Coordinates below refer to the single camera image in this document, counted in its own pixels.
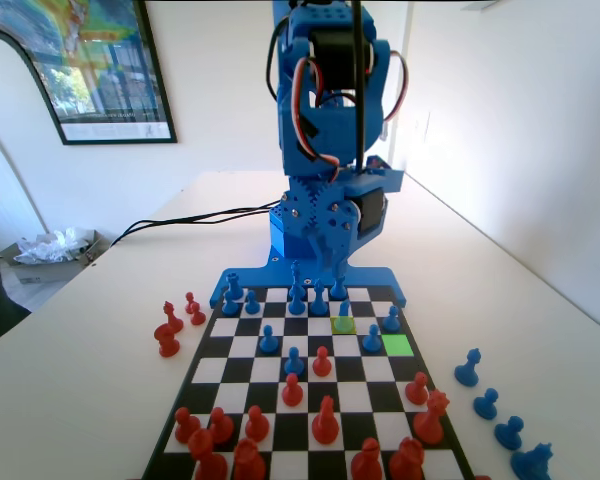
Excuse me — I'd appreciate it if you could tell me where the blue chess rook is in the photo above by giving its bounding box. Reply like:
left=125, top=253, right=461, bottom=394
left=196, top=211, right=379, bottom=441
left=328, top=272, right=349, bottom=301
left=224, top=272, right=245, bottom=301

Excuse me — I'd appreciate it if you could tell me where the red chess bishop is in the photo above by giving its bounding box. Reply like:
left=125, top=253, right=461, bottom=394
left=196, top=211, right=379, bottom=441
left=349, top=438, right=385, bottom=480
left=153, top=323, right=182, bottom=359

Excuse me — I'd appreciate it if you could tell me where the red chess queen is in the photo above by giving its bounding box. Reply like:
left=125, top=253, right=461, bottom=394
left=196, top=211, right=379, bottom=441
left=412, top=389, right=452, bottom=446

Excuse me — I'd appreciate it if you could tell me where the black white chessboard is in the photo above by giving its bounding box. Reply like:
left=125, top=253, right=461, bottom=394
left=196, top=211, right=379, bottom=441
left=139, top=284, right=476, bottom=480

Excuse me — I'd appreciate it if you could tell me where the black framed poster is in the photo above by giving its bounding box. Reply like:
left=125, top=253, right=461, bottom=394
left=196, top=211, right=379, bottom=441
left=0, top=0, right=179, bottom=146

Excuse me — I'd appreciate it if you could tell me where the crumpled clear plastic wrap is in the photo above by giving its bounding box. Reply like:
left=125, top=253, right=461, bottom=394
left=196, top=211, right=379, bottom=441
left=13, top=227, right=92, bottom=265

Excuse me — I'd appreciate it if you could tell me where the cardboard box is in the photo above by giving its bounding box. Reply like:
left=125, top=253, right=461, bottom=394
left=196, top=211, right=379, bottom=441
left=0, top=228, right=112, bottom=286

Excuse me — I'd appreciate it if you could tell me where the white arched board black rim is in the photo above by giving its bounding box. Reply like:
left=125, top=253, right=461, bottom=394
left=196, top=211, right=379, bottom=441
left=0, top=27, right=66, bottom=241

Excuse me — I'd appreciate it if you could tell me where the blue base plate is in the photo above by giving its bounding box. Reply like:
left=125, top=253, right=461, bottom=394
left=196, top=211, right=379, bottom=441
left=208, top=249, right=409, bottom=309

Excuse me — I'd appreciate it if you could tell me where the blue gripper camera mount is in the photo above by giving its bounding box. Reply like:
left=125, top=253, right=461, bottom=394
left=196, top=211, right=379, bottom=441
left=343, top=155, right=405, bottom=195

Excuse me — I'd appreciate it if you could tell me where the black power cable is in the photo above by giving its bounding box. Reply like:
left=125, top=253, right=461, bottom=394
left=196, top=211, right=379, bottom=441
left=110, top=204, right=276, bottom=249
left=110, top=198, right=284, bottom=249

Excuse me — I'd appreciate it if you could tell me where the red white black servo wire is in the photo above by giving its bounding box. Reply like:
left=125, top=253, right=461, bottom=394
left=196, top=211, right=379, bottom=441
left=379, top=49, right=411, bottom=124
left=292, top=54, right=344, bottom=184

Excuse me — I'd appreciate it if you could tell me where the black camera cable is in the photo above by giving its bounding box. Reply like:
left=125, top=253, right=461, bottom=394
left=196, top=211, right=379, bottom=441
left=264, top=0, right=369, bottom=174

